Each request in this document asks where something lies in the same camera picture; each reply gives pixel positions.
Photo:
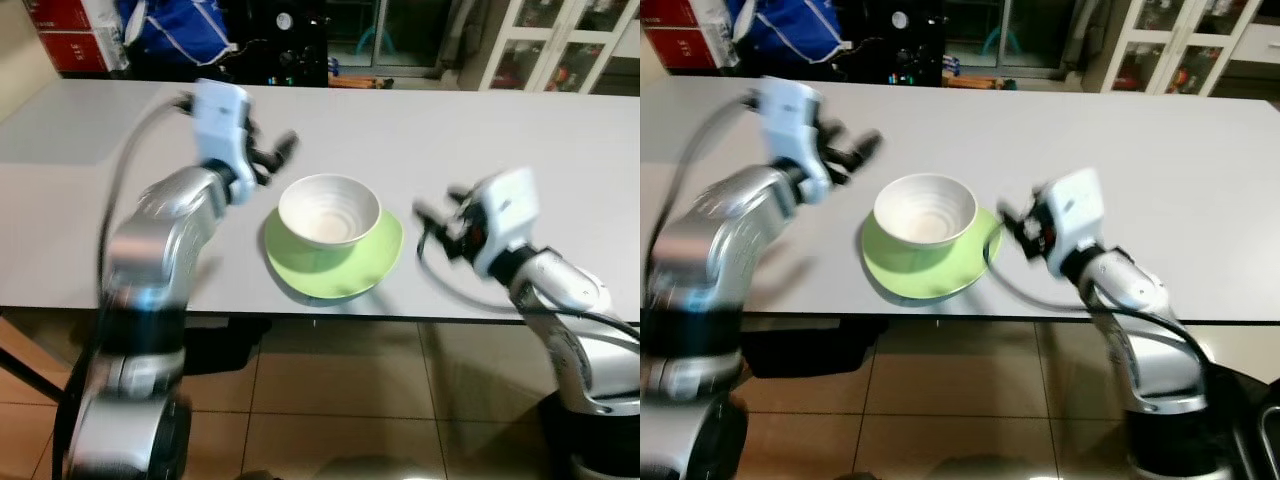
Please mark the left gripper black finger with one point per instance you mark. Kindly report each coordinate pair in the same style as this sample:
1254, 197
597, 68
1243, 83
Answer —
866, 148
284, 148
264, 174
843, 174

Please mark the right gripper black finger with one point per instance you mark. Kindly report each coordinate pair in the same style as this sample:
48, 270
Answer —
1040, 191
432, 214
460, 194
1012, 222

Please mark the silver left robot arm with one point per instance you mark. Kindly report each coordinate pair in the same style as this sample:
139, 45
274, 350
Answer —
150, 250
700, 250

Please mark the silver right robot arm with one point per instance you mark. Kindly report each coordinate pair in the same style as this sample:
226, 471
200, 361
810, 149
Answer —
1140, 300
575, 300

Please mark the white ribbed bowl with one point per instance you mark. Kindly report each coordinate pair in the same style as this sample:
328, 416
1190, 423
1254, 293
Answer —
925, 212
330, 212

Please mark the orange flat object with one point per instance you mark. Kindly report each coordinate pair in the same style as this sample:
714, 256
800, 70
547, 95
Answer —
350, 81
970, 81

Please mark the green plate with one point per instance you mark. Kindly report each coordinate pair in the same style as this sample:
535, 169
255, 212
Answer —
920, 272
330, 270

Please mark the black appliance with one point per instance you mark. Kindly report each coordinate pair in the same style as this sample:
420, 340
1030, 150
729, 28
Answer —
900, 40
285, 40

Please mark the blue bag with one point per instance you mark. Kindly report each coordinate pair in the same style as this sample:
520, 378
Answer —
795, 30
180, 30

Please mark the teal chair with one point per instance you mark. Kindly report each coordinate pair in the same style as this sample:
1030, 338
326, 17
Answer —
375, 45
1005, 42

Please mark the black crate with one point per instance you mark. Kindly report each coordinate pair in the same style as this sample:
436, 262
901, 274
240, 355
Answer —
810, 348
225, 345

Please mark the white glass-door cabinet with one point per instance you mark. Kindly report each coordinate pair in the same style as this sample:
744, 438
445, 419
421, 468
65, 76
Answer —
560, 45
1190, 45

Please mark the red storage boxes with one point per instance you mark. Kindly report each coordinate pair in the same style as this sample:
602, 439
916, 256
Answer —
685, 35
70, 35

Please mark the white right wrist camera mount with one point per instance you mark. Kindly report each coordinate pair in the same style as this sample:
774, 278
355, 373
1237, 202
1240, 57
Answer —
505, 215
1075, 210

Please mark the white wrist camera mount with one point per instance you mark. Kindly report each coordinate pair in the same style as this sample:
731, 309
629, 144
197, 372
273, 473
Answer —
790, 125
505, 215
1075, 210
220, 125

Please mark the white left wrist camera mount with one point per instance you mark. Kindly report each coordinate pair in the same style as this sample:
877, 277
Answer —
790, 125
220, 125

